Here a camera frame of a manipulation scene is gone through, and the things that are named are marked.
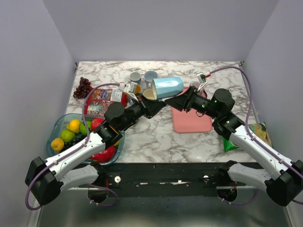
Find orange fruit in bowl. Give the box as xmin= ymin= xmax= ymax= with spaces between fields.
xmin=51 ymin=138 xmax=64 ymax=152

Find pink tray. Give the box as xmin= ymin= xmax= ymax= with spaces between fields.
xmin=170 ymin=87 xmax=213 ymax=133

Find green fruit in bowl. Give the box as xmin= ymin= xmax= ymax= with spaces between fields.
xmin=60 ymin=129 xmax=75 ymax=143

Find purple mug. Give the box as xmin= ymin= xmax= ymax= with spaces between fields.
xmin=189 ymin=82 xmax=200 ymax=90

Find light blue faceted mug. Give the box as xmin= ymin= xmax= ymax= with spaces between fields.
xmin=151 ymin=77 xmax=184 ymax=100

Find blue butterfly mug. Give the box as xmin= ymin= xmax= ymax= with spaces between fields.
xmin=128 ymin=83 xmax=141 ymax=104

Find cream mug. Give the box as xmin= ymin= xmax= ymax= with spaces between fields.
xmin=142 ymin=88 xmax=156 ymax=100

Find red dragon fruit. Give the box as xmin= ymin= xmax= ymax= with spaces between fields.
xmin=90 ymin=146 xmax=116 ymax=163

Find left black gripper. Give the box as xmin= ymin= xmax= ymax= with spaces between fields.
xmin=118 ymin=93 xmax=166 ymax=131

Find teal plastic fruit bowl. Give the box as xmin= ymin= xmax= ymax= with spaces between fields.
xmin=46 ymin=113 xmax=125 ymax=165

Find dark blue-grey mug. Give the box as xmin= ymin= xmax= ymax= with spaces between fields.
xmin=129 ymin=72 xmax=142 ymax=85

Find purple grapes in bowl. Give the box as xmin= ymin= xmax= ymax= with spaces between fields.
xmin=62 ymin=133 xmax=86 ymax=151

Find red apple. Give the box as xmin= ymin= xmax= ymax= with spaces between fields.
xmin=91 ymin=118 xmax=104 ymax=131

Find orange fruit upper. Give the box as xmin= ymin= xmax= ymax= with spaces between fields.
xmin=66 ymin=119 xmax=82 ymax=134

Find red candy bag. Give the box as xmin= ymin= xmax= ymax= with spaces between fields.
xmin=84 ymin=88 xmax=127 ymax=118

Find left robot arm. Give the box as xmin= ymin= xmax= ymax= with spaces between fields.
xmin=25 ymin=96 xmax=166 ymax=206

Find green cassava chips bag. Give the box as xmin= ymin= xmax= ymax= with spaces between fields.
xmin=223 ymin=122 xmax=273 ymax=152

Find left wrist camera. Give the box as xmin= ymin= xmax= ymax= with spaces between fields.
xmin=119 ymin=82 xmax=137 ymax=100

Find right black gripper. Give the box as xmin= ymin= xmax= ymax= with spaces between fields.
xmin=164 ymin=85 xmax=220 ymax=119

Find grey-blue mug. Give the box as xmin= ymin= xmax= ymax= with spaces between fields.
xmin=144 ymin=70 xmax=158 ymax=88

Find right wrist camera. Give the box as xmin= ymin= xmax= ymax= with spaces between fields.
xmin=196 ymin=72 xmax=211 ymax=92

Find dark grapes on table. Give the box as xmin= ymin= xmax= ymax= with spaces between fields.
xmin=73 ymin=77 xmax=93 ymax=99

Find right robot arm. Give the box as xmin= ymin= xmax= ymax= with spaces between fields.
xmin=165 ymin=87 xmax=303 ymax=207

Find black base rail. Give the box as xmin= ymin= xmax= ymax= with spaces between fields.
xmin=91 ymin=163 xmax=235 ymax=198

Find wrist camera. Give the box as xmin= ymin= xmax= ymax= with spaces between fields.
xmin=119 ymin=82 xmax=137 ymax=100
xmin=196 ymin=72 xmax=211 ymax=92

